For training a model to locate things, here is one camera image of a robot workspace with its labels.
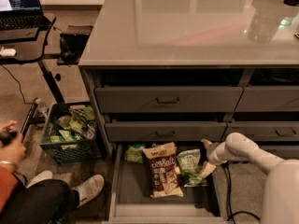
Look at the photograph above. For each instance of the open laptop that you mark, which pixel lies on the open laptop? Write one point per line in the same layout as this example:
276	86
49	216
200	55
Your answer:
20	14

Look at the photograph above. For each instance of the person's black trouser legs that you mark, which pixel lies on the person's black trouser legs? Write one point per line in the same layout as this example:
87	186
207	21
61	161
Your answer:
43	202

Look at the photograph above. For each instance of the left white shoe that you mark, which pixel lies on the left white shoe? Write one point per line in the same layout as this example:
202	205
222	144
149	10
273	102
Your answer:
40	177

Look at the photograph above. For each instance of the small green snack bag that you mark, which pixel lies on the small green snack bag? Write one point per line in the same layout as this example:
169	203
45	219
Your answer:
134	153

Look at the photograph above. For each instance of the brown sea salt chip bag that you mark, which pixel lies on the brown sea salt chip bag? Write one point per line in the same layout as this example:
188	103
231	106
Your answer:
162	165

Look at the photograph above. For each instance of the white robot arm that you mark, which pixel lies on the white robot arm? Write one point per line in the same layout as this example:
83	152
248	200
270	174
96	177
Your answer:
281	188

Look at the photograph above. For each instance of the snack bags in crate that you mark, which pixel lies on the snack bags in crate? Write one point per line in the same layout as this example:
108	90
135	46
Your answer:
72	124

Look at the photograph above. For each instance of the black rolling laptop stand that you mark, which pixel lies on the black rolling laptop stand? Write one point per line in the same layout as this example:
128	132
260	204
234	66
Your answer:
34	52

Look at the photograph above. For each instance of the right white shoe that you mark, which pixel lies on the right white shoe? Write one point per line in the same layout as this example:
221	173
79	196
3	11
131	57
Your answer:
89	189

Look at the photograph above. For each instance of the top left drawer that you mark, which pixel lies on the top left drawer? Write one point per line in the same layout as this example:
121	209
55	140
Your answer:
167	99

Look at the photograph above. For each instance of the middle right drawer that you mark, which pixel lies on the middle right drawer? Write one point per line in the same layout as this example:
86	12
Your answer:
266	130

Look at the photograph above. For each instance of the white shoe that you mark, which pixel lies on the white shoe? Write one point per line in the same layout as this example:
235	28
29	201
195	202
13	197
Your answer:
40	177
89	189

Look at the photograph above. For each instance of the open bottom left drawer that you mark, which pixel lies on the open bottom left drawer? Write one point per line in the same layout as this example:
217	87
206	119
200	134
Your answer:
131	202

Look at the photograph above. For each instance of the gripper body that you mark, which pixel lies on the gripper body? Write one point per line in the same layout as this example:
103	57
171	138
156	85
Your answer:
212	154

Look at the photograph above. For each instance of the middle left drawer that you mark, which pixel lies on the middle left drawer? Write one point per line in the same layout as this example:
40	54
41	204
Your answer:
125	131

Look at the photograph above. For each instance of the person's hand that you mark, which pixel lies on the person's hand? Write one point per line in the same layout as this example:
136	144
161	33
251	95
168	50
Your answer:
13	153

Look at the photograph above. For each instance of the bottom right drawer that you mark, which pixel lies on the bottom right drawer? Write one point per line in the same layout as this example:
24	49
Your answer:
284	152

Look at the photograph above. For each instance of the grey cabinet with counter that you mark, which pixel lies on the grey cabinet with counter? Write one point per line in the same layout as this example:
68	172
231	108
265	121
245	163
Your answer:
205	43

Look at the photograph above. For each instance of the white adapter on stand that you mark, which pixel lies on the white adapter on stand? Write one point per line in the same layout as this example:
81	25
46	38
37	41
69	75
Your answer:
7	52

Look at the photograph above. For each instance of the black box on floor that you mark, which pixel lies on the black box on floor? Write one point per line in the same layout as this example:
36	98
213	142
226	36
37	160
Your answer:
73	41

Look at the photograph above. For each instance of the green jalapeno kettle chip bag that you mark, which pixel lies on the green jalapeno kettle chip bag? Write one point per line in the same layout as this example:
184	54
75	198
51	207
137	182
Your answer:
190	168

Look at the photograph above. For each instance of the green plastic crate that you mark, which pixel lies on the green plastic crate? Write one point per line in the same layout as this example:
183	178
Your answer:
84	151

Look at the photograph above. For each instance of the top right drawer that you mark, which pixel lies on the top right drawer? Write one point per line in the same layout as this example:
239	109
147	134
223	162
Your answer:
269	99

